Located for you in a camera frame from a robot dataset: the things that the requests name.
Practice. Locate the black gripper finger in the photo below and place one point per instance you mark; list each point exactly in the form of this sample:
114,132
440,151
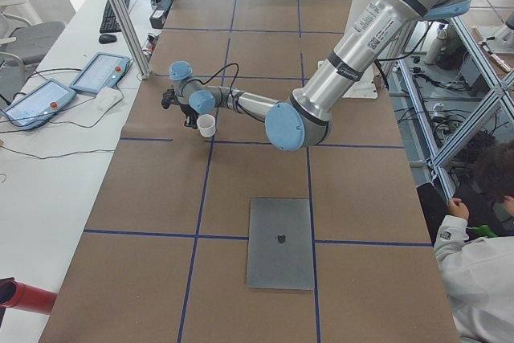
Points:
189,121

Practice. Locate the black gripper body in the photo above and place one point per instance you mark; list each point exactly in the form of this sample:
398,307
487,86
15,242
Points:
186,111

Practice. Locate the white plastic cup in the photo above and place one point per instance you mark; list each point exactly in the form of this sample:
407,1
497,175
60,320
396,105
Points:
206,124

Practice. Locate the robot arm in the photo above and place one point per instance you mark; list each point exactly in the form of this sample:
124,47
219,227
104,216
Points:
304,118

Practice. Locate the grey closed laptop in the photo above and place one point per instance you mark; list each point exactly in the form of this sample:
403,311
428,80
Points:
280,244

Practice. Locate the white folded cloth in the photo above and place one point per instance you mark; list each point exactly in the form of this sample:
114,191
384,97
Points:
107,98

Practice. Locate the far blue teach pendant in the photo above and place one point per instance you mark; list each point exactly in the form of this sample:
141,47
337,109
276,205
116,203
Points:
104,70

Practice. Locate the blue teach pendant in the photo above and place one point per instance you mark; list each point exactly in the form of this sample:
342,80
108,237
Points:
104,70
38,106

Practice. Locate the black box with label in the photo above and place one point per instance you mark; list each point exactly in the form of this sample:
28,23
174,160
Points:
158,17

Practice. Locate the black computer mouse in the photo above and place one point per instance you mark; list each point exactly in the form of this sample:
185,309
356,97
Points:
107,38

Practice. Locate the black keyboard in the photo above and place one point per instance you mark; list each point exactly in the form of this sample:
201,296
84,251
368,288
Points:
109,22

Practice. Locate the near blue teach pendant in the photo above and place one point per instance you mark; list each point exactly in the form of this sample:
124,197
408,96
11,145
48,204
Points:
38,106

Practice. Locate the red tube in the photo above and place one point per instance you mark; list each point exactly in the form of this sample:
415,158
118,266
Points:
25,297

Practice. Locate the person in white jacket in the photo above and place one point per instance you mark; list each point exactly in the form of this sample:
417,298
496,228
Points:
478,274

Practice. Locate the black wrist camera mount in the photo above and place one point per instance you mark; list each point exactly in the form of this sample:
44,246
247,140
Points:
168,99

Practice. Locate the grey aluminium frame post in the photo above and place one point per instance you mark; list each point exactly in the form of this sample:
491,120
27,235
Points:
130,37

